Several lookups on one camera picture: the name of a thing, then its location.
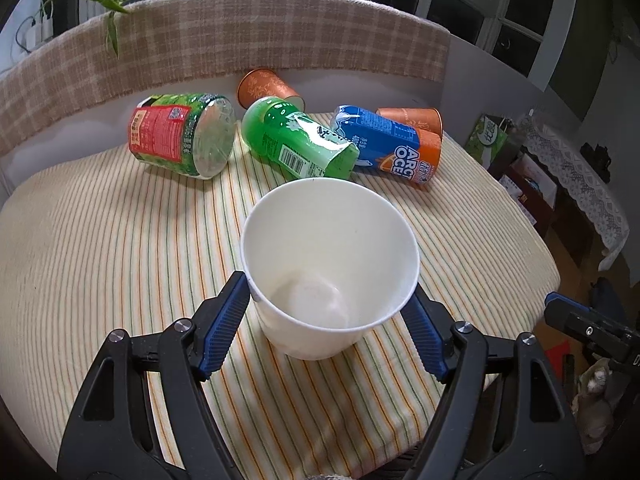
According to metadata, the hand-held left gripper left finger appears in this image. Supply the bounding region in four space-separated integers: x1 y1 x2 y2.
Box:
57 270 251 480

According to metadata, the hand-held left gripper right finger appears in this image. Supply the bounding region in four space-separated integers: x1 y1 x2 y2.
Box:
400 285 587 480

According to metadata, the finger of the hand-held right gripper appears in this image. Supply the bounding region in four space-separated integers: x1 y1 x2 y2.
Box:
544 291 640 361

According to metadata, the white paper cup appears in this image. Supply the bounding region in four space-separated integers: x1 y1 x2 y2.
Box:
240 177 420 360

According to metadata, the orange paper cup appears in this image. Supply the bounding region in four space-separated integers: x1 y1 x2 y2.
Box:
237 68 306 110
376 107 444 137

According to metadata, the striped tablecloth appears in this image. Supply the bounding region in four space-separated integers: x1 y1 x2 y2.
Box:
0 112 562 476

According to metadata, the side table with lace cloth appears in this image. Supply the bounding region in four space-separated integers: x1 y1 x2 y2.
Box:
520 112 631 271

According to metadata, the blue and orange bottle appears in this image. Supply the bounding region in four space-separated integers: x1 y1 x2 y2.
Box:
330 105 443 189

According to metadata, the bright green plastic bottle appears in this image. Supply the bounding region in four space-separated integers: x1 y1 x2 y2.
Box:
241 96 361 181

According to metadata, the green bottle with red label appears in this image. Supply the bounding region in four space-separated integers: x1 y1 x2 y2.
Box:
129 92 237 181

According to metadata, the green paper bag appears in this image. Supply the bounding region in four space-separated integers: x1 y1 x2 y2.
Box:
464 113 516 166

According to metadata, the plaid sofa backrest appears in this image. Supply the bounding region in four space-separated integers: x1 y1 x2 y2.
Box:
0 0 451 156

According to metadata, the white power adapter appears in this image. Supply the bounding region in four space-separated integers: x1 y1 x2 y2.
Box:
25 15 55 50

